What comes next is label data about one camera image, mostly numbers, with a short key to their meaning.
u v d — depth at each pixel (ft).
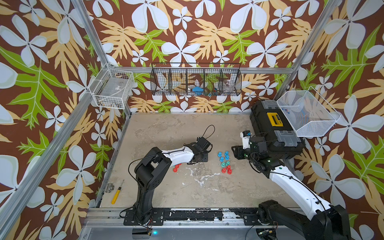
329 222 1.25
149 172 1.64
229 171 2.90
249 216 2.42
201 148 2.44
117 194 2.65
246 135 2.36
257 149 1.99
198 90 3.11
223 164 2.97
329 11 2.27
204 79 3.02
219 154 3.12
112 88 2.84
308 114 2.71
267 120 3.07
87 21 2.36
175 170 2.97
